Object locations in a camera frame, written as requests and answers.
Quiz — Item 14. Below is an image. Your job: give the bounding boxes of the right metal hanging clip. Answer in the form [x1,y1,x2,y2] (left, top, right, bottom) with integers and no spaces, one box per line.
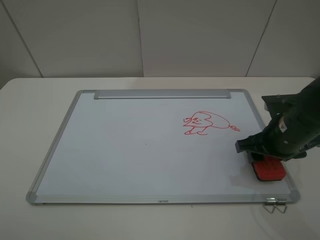
[274,198,288,214]

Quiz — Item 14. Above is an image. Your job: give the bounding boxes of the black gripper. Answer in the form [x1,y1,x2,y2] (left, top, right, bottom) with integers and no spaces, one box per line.
[235,94,320,163]

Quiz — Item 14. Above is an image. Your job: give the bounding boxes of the red whiteboard eraser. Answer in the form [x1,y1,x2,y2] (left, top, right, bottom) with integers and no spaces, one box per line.
[251,156,287,182]

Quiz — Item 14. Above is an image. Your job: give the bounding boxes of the metal hanging clip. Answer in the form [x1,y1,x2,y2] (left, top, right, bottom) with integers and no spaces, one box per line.
[263,197,278,214]
[274,198,288,214]

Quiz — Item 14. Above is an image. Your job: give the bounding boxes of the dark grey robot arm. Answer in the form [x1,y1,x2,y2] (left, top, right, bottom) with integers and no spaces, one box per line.
[235,78,320,161]

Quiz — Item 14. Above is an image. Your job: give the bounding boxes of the white whiteboard with aluminium frame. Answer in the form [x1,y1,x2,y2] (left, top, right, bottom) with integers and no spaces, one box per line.
[26,89,300,205]

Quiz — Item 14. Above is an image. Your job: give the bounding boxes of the left metal hanging clip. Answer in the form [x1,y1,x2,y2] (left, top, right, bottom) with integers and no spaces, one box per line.
[263,197,278,214]

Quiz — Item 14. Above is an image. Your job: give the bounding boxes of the grey marker tray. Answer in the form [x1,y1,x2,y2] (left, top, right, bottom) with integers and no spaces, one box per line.
[94,89,231,100]

